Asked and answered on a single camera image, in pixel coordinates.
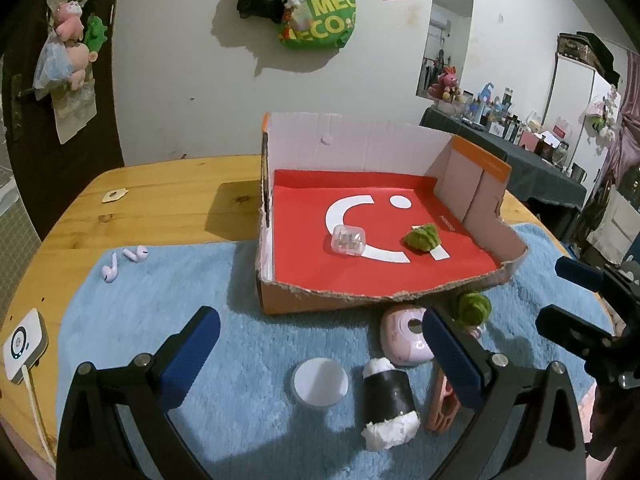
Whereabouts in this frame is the light blue fluffy mat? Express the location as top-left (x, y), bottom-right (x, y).
top-left (62, 222), bottom-right (616, 480)

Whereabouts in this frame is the metal door handle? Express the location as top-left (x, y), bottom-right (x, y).
top-left (12, 75), bottom-right (38, 141)

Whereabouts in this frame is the black and white sushi toy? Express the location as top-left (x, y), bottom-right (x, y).
top-left (361, 357), bottom-right (421, 452)

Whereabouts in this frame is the pink rabbit plush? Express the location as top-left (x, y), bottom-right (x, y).
top-left (427, 66), bottom-right (462, 102)

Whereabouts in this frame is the green dinosaur plush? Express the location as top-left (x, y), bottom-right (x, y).
top-left (82, 15), bottom-right (108, 51)

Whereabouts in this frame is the small clear plastic case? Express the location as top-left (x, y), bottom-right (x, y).
top-left (331, 223), bottom-right (367, 257)

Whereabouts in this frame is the pink plastic clip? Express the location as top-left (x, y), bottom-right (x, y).
top-left (425, 365), bottom-right (468, 432)

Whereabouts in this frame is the white cabinet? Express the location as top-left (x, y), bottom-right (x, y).
top-left (550, 52), bottom-right (623, 171)

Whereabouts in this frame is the clear plastic bag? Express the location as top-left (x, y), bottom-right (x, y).
top-left (32, 35), bottom-right (71, 96)

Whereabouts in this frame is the row of bottles and boxes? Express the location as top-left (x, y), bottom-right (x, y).
top-left (437, 82), bottom-right (576, 166)

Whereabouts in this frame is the white charger cable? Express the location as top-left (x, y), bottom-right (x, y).
top-left (20, 365), bottom-right (58, 466)

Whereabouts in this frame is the pink pig plush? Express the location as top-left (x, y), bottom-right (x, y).
top-left (62, 42), bottom-right (98, 91)

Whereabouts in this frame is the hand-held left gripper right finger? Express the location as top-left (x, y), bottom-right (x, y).
top-left (421, 305), bottom-right (587, 480)

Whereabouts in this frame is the green shopping bag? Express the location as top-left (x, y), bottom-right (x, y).
top-left (277, 0), bottom-right (360, 52)

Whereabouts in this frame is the cardboard box with red bottom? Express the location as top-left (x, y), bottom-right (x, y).
top-left (254, 111), bottom-right (530, 317)

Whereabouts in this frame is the pink bear plush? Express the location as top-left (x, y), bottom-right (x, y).
top-left (52, 1), bottom-right (85, 41)

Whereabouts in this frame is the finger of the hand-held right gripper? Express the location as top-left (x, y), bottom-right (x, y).
top-left (535, 304), bottom-right (617, 358)
top-left (555, 256), bottom-right (640, 303)

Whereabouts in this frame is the pink curtain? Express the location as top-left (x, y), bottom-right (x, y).
top-left (585, 50), bottom-right (640, 261)

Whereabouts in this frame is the white square charger device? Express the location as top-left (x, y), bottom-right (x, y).
top-left (2, 308), bottom-right (49, 386)

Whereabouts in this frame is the white round lid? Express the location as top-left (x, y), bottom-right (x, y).
top-left (291, 357), bottom-right (349, 407)

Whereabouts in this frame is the dark cloth covered table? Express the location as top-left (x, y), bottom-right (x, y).
top-left (419, 106), bottom-right (588, 211)

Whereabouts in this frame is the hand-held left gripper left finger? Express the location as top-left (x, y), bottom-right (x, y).
top-left (57, 305), bottom-right (222, 480)

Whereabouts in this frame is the wall mirror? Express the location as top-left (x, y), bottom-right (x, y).
top-left (416, 0), bottom-right (475, 113)

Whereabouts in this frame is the dark wooden door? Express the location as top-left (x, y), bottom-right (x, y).
top-left (0, 0), bottom-right (126, 241)

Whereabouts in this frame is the green plush toy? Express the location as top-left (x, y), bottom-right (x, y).
top-left (452, 291), bottom-right (492, 328)
top-left (403, 222), bottom-right (443, 252)

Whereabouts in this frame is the pink round earbud case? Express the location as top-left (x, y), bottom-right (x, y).
top-left (379, 305), bottom-right (436, 366)

